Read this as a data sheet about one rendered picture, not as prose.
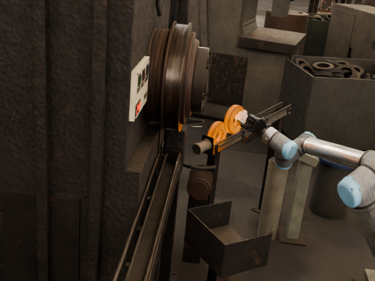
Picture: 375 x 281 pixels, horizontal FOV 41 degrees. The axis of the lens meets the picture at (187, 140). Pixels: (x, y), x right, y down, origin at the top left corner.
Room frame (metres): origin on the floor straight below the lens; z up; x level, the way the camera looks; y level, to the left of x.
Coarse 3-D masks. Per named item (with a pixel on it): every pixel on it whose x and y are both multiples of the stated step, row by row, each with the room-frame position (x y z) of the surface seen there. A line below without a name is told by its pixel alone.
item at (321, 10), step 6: (324, 0) 15.44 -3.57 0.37; (330, 0) 15.43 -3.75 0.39; (366, 0) 10.45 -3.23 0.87; (372, 0) 10.44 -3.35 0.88; (324, 6) 15.44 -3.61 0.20; (330, 6) 15.42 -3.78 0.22; (372, 6) 10.44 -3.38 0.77; (318, 12) 15.28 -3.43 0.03; (324, 12) 15.43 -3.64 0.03; (330, 12) 15.30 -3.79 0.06
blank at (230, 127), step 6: (234, 108) 2.48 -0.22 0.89; (240, 108) 2.52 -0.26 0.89; (228, 114) 2.46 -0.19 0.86; (234, 114) 2.48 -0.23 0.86; (228, 120) 2.44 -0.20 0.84; (228, 126) 2.44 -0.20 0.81; (234, 126) 2.49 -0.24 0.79; (240, 126) 2.53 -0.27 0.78; (228, 132) 2.47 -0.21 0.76; (234, 132) 2.49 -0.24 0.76
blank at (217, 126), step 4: (212, 124) 2.55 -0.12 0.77; (216, 124) 2.54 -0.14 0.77; (220, 124) 2.56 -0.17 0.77; (212, 128) 2.53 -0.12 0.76; (216, 128) 2.53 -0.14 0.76; (220, 128) 2.56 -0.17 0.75; (208, 132) 2.52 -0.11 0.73; (212, 132) 2.51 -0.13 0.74; (216, 132) 2.53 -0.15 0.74; (220, 132) 2.59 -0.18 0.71; (224, 132) 2.60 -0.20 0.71; (212, 136) 2.50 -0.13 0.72; (216, 136) 2.53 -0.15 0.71; (220, 136) 2.59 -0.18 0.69; (224, 136) 2.60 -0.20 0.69; (216, 140) 2.54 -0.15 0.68; (220, 140) 2.58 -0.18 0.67
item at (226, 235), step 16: (192, 208) 1.71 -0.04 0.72; (208, 208) 1.75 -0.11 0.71; (224, 208) 1.79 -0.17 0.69; (192, 224) 1.67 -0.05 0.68; (208, 224) 1.76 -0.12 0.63; (224, 224) 1.80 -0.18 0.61; (192, 240) 1.66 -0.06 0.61; (208, 240) 1.57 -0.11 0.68; (224, 240) 1.70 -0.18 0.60; (240, 240) 1.71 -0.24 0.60; (256, 240) 1.55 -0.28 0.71; (208, 256) 1.56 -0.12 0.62; (224, 256) 1.48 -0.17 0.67; (240, 256) 1.52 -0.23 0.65; (256, 256) 1.56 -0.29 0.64; (208, 272) 1.67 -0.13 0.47; (224, 272) 1.49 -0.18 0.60; (240, 272) 1.53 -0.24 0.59
